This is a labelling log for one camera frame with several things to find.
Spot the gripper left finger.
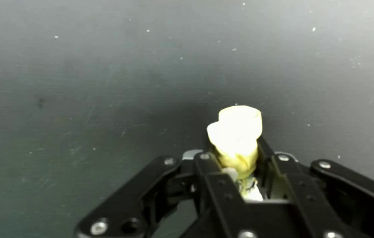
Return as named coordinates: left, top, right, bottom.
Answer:
left=74, top=134, right=251, bottom=238

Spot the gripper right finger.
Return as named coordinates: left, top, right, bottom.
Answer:
left=257, top=136, right=374, bottom=238

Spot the white toy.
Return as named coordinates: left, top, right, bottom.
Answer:
left=207, top=105, right=264, bottom=201

